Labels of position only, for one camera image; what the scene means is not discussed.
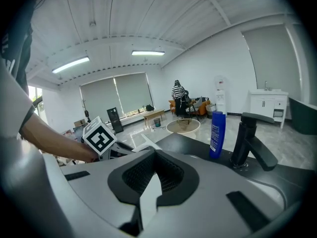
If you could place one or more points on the wooden stacked ornament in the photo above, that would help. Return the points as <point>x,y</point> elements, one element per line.
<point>184,123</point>

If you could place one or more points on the long ceiling light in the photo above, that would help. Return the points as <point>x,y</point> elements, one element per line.
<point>148,53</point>
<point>70,64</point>

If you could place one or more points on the orange sofa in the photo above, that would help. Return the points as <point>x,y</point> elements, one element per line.
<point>205,104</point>

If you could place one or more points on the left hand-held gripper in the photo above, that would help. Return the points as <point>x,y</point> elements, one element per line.
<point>99,137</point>

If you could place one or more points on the coat stand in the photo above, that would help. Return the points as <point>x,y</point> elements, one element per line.
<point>86,113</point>

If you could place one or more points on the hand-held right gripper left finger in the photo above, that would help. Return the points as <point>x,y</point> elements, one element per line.
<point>94,187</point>

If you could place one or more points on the black bag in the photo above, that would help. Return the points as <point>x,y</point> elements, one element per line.
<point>149,107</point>

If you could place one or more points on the black tower appliance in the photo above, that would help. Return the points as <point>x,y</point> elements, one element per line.
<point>115,120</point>

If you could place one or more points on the dark green bathtub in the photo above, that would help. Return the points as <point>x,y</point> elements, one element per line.
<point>303,118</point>

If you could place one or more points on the white water dispenser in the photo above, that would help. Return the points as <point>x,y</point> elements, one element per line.
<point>220,100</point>

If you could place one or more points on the grey roller blind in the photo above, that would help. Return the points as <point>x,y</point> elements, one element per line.
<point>133,93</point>
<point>99,100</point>

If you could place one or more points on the small dark waste bin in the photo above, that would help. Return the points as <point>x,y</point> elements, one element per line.
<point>157,122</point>

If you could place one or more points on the person's shirt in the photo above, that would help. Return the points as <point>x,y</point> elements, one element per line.
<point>15,103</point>

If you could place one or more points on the low wooden table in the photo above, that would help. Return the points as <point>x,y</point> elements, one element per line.
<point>153,113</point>

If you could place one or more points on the round white table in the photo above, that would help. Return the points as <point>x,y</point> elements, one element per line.
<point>184,130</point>

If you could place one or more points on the cardboard box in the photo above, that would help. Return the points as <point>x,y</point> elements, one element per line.
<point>79,123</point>

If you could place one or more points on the black faucet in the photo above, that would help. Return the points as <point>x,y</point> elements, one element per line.
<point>245,142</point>

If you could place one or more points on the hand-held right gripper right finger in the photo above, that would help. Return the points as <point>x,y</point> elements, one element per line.
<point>213,182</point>

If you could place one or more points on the white sink cabinet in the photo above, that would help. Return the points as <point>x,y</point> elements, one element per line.
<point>265,104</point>

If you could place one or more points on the blue plastic bottle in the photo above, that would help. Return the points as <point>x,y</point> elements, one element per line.
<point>217,135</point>

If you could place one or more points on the wooden chair with grey cushion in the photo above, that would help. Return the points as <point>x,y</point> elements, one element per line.
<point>195,106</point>

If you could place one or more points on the person's left forearm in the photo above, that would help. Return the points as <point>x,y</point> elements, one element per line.
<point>57,140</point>

